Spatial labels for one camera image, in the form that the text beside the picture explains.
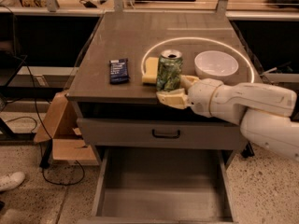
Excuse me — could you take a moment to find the dark side shelf unit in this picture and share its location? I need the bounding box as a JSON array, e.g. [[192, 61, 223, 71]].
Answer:
[[0, 40, 78, 142]]

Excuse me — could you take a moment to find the dark blue snack bar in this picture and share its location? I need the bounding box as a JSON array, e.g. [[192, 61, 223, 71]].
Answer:
[[109, 58, 130, 84]]

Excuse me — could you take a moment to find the black drawer handle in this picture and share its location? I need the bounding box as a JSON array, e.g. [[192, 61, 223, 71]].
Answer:
[[151, 129, 181, 139]]

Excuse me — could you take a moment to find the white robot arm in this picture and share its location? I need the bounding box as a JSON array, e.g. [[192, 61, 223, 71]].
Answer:
[[156, 76, 299, 161]]

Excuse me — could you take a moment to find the yellow sponge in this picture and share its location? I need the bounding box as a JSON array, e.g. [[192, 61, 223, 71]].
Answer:
[[142, 57, 159, 84]]

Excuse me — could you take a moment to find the open grey middle drawer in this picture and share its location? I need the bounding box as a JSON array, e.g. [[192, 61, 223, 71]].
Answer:
[[77, 147, 238, 224]]

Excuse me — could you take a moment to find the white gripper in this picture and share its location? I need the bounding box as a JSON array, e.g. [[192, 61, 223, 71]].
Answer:
[[156, 75, 223, 118]]

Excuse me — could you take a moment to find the white bowl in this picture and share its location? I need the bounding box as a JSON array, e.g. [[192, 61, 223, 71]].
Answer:
[[194, 50, 239, 82]]

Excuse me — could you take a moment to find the white shoe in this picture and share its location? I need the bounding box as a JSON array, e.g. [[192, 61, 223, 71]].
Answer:
[[0, 172, 25, 191]]

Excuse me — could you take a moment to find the black floor cable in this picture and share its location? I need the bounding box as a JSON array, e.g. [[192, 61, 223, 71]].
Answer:
[[0, 4, 86, 187]]

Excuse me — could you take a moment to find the grey drawer cabinet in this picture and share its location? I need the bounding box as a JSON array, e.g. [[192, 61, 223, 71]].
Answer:
[[67, 12, 258, 158]]

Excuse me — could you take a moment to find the green soda can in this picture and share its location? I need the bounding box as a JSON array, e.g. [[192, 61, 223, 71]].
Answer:
[[156, 49, 183, 91]]

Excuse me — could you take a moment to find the brown cardboard box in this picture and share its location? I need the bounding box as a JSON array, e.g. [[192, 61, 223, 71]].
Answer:
[[34, 91, 99, 165]]

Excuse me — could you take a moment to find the grey upper drawer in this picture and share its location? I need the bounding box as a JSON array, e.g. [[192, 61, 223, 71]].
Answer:
[[78, 119, 247, 150]]

